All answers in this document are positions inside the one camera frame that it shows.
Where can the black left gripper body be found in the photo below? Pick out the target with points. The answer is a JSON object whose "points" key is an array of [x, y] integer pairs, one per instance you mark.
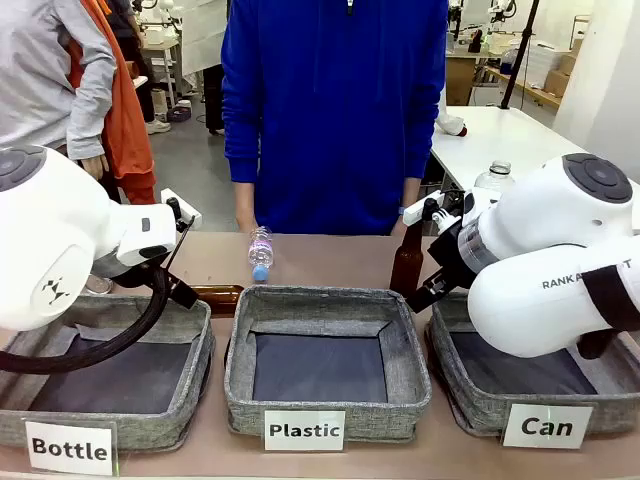
{"points": [[182, 292]]}

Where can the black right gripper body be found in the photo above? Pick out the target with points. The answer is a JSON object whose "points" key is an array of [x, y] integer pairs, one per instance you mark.
{"points": [[450, 255]]}

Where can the brown glass bottle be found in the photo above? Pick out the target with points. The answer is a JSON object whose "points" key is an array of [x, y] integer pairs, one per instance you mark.
{"points": [[406, 265], [220, 297]]}

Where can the small clear water bottle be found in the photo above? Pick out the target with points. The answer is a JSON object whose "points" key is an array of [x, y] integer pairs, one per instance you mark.
{"points": [[261, 252]]}

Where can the large clear plastic bottle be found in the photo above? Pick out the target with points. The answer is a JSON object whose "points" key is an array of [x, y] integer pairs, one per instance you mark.
{"points": [[495, 177]]}

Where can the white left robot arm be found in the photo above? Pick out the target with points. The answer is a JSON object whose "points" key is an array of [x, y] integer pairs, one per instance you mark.
{"points": [[55, 235]]}

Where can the person's right forearm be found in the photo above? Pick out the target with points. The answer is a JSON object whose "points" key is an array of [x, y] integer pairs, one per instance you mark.
{"points": [[246, 205]]}

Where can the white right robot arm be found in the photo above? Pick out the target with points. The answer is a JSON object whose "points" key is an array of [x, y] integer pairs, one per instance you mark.
{"points": [[540, 300]]}

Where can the person's left forearm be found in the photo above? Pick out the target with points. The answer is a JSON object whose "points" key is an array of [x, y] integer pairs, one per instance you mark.
{"points": [[411, 192]]}

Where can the grey fabric basket bottle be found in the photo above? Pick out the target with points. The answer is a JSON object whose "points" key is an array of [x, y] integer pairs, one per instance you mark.
{"points": [[125, 370]]}

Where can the grey fabric basket plastic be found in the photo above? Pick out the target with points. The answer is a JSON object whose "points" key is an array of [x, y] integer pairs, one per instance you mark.
{"points": [[320, 365]]}

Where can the grey fabric basket can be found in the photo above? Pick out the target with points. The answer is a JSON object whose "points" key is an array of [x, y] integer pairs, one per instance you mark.
{"points": [[515, 385]]}

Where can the white label Can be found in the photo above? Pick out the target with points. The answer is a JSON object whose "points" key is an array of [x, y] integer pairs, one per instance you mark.
{"points": [[547, 426]]}

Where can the person's left hand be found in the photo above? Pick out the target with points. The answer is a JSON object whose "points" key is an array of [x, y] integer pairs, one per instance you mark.
{"points": [[400, 225]]}

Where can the bystander's hand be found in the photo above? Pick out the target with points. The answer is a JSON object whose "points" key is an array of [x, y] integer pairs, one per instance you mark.
{"points": [[95, 167]]}

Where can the white side table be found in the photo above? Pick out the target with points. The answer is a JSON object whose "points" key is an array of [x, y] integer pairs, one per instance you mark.
{"points": [[500, 145]]}

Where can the bystander in white jacket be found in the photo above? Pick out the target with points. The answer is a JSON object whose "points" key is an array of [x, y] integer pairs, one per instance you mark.
{"points": [[450, 120]]}

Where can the white label Plastic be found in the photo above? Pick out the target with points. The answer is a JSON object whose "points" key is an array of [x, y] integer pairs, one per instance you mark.
{"points": [[305, 430]]}

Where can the person in blue hoodie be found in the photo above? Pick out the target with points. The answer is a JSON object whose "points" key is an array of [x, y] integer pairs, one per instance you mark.
{"points": [[330, 115]]}

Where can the orange jacket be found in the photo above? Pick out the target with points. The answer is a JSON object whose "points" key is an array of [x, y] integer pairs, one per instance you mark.
{"points": [[125, 110]]}

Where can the white label Bottle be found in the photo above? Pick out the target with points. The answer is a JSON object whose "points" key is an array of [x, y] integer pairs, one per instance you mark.
{"points": [[70, 447]]}

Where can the black tripod pole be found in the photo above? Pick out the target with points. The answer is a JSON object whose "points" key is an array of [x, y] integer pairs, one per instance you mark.
{"points": [[520, 55]]}

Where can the cardboard boxes on shelf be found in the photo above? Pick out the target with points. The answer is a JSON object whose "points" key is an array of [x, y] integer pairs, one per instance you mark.
{"points": [[562, 75]]}

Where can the bystander in grey shirt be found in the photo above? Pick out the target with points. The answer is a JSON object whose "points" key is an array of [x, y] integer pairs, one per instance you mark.
{"points": [[35, 70]]}

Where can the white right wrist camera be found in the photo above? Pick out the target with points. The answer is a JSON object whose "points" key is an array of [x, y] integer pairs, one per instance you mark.
{"points": [[420, 210]]}

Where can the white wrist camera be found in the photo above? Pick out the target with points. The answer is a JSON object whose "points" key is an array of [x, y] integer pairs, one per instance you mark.
{"points": [[182, 207], [420, 210]]}

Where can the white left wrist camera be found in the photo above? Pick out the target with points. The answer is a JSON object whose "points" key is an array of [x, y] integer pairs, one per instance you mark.
{"points": [[182, 207]]}

